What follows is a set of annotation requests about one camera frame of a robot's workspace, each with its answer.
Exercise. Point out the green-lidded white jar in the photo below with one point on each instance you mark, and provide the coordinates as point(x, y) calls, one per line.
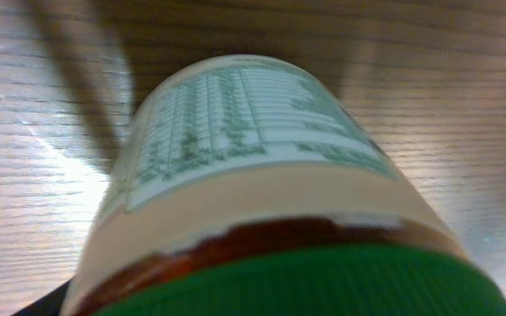
point(246, 189)

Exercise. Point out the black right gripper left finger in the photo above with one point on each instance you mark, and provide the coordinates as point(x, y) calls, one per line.
point(49, 305)

